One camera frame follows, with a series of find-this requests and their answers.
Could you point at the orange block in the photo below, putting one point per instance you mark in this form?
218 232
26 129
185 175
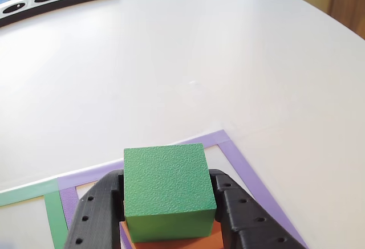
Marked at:
185 243

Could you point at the green cube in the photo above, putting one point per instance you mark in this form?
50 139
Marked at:
168 180

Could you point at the green tape square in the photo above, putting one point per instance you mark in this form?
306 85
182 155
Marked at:
55 217

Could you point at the purple tape square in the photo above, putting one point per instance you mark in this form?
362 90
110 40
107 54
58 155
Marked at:
242 169

